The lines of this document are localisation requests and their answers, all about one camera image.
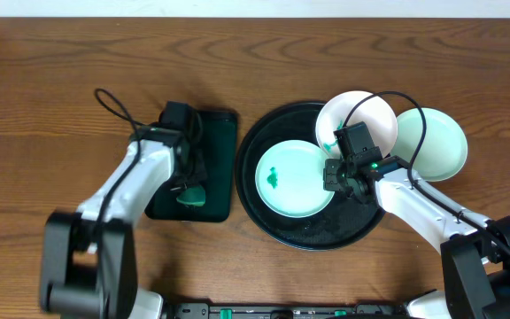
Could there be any green sponge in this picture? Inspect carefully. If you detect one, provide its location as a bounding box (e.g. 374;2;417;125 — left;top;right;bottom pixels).
176;185;206;207

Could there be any mint green plate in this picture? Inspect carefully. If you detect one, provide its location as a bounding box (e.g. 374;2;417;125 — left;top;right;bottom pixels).
390;108;468;182
254;140;334;218

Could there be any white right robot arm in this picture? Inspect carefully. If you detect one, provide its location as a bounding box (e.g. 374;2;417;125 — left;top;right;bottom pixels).
323;150;510;319

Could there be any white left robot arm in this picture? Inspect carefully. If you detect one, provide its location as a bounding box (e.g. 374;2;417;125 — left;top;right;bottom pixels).
39;126;202;318

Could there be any round black tray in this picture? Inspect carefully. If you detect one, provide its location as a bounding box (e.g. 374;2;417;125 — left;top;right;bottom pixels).
235;101;385;251

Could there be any rectangular black tray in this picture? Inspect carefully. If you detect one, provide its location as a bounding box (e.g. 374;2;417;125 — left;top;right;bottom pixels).
145;111;237;222

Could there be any pink plate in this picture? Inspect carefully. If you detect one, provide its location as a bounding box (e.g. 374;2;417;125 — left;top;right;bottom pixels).
315;90;398;158

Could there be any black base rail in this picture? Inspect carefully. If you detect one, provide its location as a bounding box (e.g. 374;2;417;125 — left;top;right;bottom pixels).
160;303;411;319

